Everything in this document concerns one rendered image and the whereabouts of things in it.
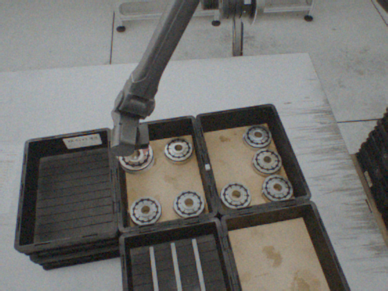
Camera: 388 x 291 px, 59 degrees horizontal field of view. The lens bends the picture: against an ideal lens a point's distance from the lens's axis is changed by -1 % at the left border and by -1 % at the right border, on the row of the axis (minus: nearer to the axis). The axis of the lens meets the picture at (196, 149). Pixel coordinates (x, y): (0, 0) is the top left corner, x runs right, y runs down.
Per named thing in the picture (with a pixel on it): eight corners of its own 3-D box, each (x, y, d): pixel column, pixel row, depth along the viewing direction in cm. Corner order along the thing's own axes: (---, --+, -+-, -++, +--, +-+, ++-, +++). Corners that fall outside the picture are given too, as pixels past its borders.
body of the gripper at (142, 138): (150, 146, 95) (146, 131, 89) (113, 152, 94) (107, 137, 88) (147, 127, 98) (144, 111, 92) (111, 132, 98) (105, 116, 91)
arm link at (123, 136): (156, 97, 84) (122, 86, 80) (156, 136, 78) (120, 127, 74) (137, 122, 93) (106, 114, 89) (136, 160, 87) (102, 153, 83)
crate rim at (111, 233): (27, 143, 121) (24, 139, 119) (112, 130, 124) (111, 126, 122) (16, 254, 99) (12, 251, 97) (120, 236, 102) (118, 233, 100)
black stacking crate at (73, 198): (38, 158, 129) (25, 140, 120) (117, 145, 132) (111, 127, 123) (30, 263, 107) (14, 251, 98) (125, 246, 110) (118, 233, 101)
